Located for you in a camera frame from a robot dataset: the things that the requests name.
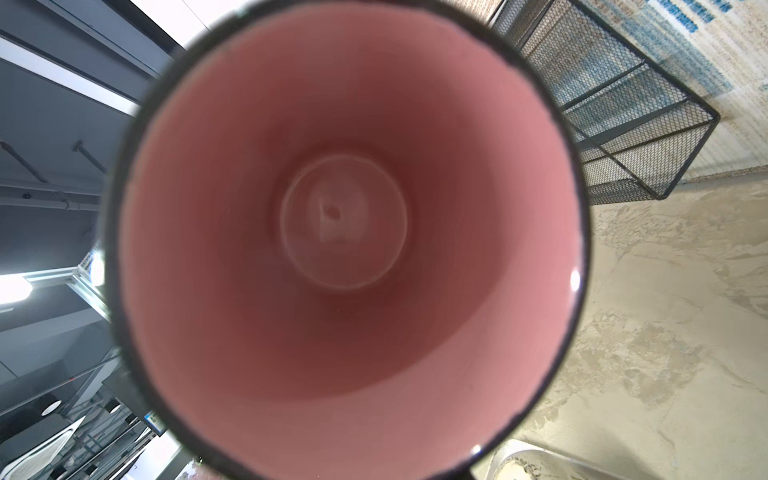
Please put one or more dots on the pink patterned mug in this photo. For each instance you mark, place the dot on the pink patterned mug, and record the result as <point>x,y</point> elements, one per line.
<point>346,240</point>

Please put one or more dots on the beige speckled mug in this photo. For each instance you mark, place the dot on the beige speckled mug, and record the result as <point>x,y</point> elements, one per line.
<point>516,459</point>

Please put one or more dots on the black wire mesh shelf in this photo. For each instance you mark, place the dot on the black wire mesh shelf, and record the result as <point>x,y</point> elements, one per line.
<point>636,127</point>

